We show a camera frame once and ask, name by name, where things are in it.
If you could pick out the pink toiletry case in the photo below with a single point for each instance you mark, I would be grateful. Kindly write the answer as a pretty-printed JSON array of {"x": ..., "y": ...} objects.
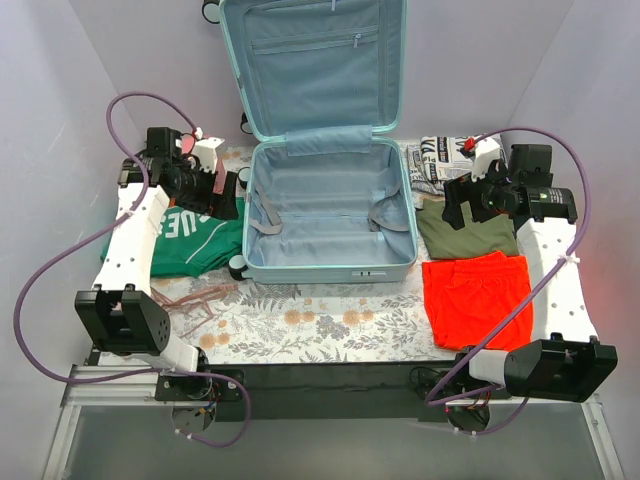
[{"x": 187, "y": 144}]

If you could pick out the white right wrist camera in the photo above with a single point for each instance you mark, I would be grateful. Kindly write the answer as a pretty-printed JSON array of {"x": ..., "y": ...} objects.
[{"x": 482, "y": 152}]

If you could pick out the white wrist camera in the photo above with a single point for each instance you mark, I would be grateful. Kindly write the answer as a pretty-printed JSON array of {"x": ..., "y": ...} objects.
[
  {"x": 482, "y": 152},
  {"x": 204, "y": 152}
]

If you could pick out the light blue suitcase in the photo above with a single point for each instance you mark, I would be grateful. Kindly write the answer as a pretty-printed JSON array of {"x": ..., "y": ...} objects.
[{"x": 328, "y": 197}]

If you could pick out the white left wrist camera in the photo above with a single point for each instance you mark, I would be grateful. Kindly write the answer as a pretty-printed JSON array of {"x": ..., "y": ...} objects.
[{"x": 204, "y": 152}]

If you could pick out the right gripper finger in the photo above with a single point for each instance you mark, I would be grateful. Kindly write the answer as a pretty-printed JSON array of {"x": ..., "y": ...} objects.
[
  {"x": 456, "y": 193},
  {"x": 481, "y": 211}
]

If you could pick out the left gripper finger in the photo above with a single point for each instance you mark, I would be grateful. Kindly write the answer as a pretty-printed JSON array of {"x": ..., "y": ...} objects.
[
  {"x": 224, "y": 203},
  {"x": 206, "y": 173}
]

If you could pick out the olive green folded shirt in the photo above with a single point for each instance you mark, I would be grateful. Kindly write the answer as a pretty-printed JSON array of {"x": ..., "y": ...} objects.
[{"x": 474, "y": 240}]

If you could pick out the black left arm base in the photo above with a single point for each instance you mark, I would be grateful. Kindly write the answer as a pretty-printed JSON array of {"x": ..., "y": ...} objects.
[{"x": 183, "y": 388}]

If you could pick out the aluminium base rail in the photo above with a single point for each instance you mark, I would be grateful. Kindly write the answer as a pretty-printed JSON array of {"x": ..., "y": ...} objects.
[{"x": 320, "y": 421}]

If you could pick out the floral patterned table mat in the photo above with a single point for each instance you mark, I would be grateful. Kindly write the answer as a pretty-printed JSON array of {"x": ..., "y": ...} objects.
[{"x": 313, "y": 323}]

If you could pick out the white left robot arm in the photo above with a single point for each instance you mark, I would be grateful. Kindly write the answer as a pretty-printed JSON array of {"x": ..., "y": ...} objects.
[{"x": 118, "y": 312}]

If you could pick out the green Guess t-shirt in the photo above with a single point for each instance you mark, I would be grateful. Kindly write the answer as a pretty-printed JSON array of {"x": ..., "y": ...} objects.
[{"x": 173, "y": 242}]

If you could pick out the newspaper print garment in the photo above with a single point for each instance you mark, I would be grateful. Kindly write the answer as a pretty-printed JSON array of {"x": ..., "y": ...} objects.
[{"x": 433, "y": 161}]

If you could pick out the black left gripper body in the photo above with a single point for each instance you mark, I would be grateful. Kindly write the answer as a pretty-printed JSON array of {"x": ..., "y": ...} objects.
[{"x": 216, "y": 195}]

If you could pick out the beige pink bra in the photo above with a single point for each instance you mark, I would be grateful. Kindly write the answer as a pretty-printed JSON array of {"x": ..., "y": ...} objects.
[{"x": 190, "y": 312}]

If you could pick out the bright orange shorts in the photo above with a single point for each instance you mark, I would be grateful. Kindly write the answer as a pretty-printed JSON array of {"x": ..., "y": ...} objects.
[{"x": 465, "y": 299}]

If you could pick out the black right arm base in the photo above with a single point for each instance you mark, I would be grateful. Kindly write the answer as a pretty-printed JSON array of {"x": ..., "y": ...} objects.
[{"x": 423, "y": 379}]

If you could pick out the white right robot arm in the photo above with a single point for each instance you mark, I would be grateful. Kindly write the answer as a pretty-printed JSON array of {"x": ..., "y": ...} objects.
[{"x": 563, "y": 359}]

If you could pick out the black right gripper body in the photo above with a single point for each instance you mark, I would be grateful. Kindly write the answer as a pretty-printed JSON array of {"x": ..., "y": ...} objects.
[{"x": 464, "y": 198}]

